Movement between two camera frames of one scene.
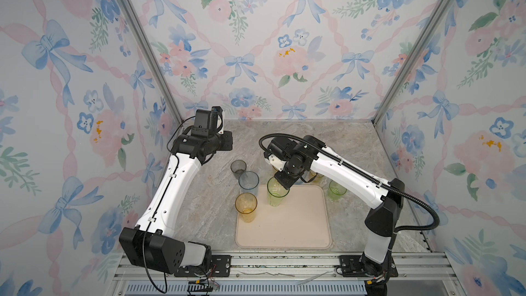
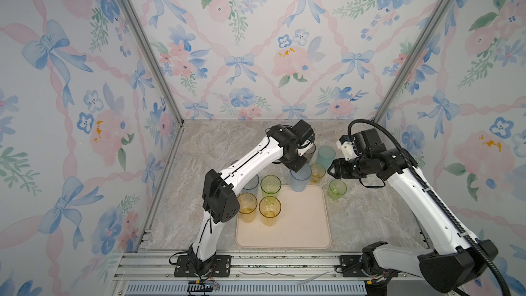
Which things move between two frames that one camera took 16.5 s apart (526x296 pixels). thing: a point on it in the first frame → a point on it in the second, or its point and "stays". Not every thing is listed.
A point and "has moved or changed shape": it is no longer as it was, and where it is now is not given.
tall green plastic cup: [277, 192] has moved or changed shape
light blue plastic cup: [248, 182] stays
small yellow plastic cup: [318, 179] stays
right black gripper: [283, 181] → [338, 169]
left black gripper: [229, 145] → [296, 168]
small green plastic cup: [335, 190] stays
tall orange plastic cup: [246, 204] stays
